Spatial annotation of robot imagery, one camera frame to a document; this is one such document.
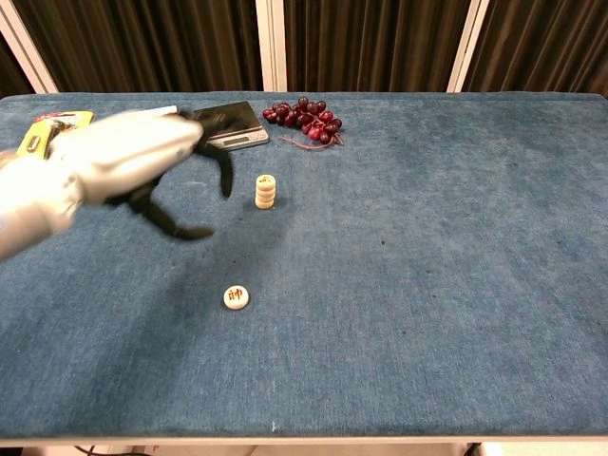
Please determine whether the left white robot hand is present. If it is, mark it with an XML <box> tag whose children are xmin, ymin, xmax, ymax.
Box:
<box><xmin>47</xmin><ymin>107</ymin><xmax>235</xmax><ymax>241</ymax></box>

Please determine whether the yellow razor blister pack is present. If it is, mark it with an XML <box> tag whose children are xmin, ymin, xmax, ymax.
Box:
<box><xmin>16</xmin><ymin>110</ymin><xmax>96</xmax><ymax>161</ymax></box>

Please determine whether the dark pleated curtain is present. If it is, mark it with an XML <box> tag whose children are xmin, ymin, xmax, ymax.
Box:
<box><xmin>463</xmin><ymin>0</ymin><xmax>608</xmax><ymax>100</ymax></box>
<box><xmin>0</xmin><ymin>32</ymin><xmax>35</xmax><ymax>99</ymax></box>
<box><xmin>283</xmin><ymin>0</ymin><xmax>472</xmax><ymax>94</ymax></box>
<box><xmin>11</xmin><ymin>0</ymin><xmax>265</xmax><ymax>94</ymax></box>

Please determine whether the silver digital kitchen scale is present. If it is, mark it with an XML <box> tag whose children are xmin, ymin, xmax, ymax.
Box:
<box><xmin>192</xmin><ymin>101</ymin><xmax>271</xmax><ymax>152</ymax></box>

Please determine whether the dark red grape bunch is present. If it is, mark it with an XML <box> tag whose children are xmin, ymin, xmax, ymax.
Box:
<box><xmin>262</xmin><ymin>96</ymin><xmax>344</xmax><ymax>152</ymax></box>

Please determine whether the blue felt table cloth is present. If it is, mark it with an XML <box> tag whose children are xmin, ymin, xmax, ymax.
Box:
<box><xmin>0</xmin><ymin>90</ymin><xmax>608</xmax><ymax>439</ymax></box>

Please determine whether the white frame post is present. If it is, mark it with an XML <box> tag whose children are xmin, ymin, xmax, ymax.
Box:
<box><xmin>255</xmin><ymin>0</ymin><xmax>289</xmax><ymax>92</ymax></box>
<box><xmin>446</xmin><ymin>0</ymin><xmax>491</xmax><ymax>94</ymax></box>
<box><xmin>0</xmin><ymin>4</ymin><xmax>59</xmax><ymax>95</ymax></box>

